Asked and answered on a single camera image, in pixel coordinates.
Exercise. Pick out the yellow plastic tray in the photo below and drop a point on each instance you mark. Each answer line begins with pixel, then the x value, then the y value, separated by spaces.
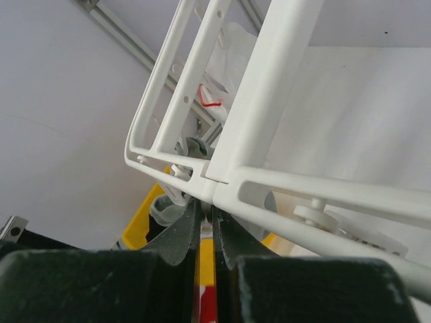
pixel 134 237

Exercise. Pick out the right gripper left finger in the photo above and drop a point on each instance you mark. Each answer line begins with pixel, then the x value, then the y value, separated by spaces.
pixel 158 283

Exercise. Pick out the red white striped sock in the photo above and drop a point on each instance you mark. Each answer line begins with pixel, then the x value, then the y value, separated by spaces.
pixel 207 312

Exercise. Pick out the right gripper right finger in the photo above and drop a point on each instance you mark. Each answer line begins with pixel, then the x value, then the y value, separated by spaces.
pixel 254 284

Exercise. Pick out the white clip hanger rack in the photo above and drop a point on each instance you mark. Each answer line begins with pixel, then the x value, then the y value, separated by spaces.
pixel 234 179

